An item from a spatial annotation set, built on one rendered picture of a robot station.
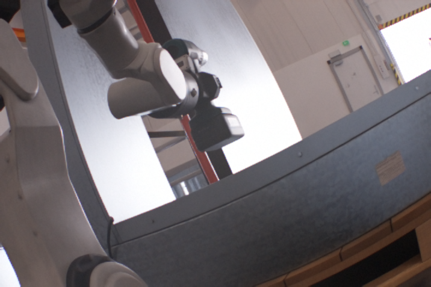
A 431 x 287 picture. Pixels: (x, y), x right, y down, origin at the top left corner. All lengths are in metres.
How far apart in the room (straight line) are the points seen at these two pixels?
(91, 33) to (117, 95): 0.18
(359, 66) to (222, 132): 10.74
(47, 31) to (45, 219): 0.89
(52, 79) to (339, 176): 0.73
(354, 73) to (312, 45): 1.19
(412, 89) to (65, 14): 0.72
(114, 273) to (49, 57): 0.89
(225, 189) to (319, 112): 10.73
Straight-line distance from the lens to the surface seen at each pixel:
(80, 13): 0.80
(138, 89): 0.93
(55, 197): 0.62
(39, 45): 1.42
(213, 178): 1.98
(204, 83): 1.10
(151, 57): 0.88
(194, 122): 1.14
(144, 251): 1.25
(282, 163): 1.12
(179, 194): 5.14
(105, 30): 0.81
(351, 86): 11.78
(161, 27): 2.28
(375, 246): 1.07
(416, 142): 1.10
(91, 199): 1.30
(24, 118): 0.59
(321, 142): 1.11
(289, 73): 12.01
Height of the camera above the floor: 0.37
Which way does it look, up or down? 7 degrees up
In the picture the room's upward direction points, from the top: 24 degrees counter-clockwise
